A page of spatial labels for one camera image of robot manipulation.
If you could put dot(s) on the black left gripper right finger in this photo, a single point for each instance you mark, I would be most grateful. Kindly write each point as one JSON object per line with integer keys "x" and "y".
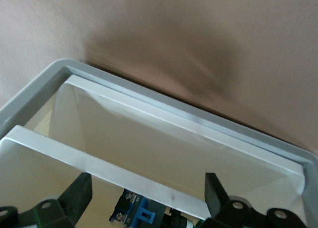
{"x": 223, "y": 213}

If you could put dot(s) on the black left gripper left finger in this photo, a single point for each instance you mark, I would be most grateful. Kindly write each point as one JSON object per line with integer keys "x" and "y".
{"x": 62, "y": 210}

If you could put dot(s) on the green pushbutton with blue block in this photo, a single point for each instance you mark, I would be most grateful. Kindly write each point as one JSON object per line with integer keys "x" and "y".
{"x": 144, "y": 213}

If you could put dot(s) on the white plastic drawer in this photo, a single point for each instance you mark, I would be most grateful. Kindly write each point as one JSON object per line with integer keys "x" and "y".
{"x": 174, "y": 151}

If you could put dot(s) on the brown table cover mat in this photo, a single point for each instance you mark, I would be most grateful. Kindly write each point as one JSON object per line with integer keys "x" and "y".
{"x": 149, "y": 14}

